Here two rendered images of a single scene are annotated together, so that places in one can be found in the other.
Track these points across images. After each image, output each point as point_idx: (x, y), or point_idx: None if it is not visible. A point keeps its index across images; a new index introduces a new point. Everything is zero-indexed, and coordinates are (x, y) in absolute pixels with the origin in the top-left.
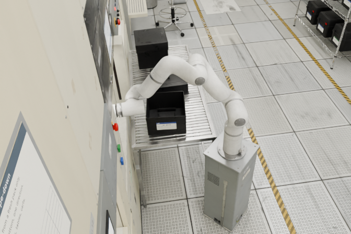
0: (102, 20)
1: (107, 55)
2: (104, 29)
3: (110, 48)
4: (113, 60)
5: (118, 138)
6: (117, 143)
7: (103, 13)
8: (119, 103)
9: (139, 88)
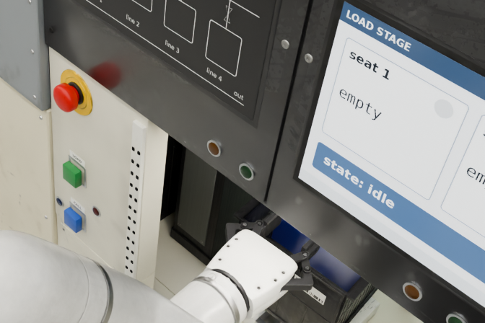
0: None
1: (278, 93)
2: (356, 19)
3: (416, 244)
4: (383, 285)
5: (123, 226)
6: (92, 184)
7: (469, 24)
8: (225, 290)
9: (149, 287)
